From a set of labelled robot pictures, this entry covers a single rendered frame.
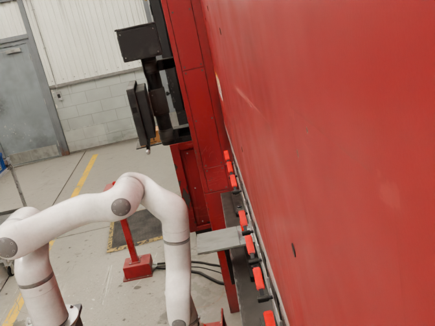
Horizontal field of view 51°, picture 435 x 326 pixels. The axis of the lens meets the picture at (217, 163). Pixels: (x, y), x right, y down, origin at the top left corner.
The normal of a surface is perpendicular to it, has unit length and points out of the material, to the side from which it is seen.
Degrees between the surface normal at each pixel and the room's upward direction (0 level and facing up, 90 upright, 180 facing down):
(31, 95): 90
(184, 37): 90
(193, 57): 90
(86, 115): 90
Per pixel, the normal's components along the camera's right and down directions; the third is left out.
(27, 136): 0.11, 0.29
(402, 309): -0.98, 0.20
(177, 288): -0.05, -0.46
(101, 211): -0.58, 0.48
